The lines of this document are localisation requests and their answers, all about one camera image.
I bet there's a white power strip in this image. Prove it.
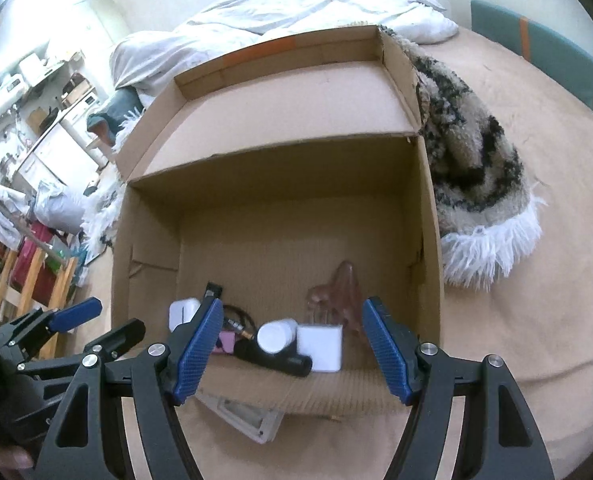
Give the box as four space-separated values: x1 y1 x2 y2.
194 392 283 444

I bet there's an open cardboard box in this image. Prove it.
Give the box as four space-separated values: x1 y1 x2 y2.
111 24 445 418

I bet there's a wooden drying rack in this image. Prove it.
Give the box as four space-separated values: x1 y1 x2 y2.
0 231 81 361

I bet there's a white kitchen cabinet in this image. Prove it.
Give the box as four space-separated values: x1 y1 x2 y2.
12 122 99 194

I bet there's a grey stuffed bag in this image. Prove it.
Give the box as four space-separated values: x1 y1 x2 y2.
34 181 87 234

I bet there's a translucent brown hair claw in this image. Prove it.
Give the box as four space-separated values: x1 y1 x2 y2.
305 260 367 344

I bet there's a black cable with plug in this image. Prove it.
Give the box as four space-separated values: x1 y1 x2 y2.
220 303 258 340

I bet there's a teal cushion with orange stripe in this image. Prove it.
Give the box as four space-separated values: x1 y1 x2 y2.
470 0 593 111

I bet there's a white washing machine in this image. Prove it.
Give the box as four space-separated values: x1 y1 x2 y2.
60 90 102 148

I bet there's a small pink rectangular block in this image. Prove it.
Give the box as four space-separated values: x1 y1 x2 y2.
212 330 238 356

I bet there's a tan bed blanket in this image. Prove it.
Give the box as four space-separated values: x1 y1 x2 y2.
82 27 593 480

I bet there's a white power adapter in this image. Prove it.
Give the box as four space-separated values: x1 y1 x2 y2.
296 324 343 373

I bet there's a black cylindrical flashlight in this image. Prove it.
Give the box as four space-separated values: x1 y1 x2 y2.
234 339 313 377

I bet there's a white duvet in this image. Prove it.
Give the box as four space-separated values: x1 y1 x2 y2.
109 0 458 106

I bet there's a white pill bottle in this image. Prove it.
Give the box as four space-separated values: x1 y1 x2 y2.
256 318 299 354

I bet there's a white earbuds case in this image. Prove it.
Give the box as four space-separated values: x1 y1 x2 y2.
168 298 201 332

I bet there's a shaggy beige black rug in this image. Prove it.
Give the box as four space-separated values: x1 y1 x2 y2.
379 26 543 289

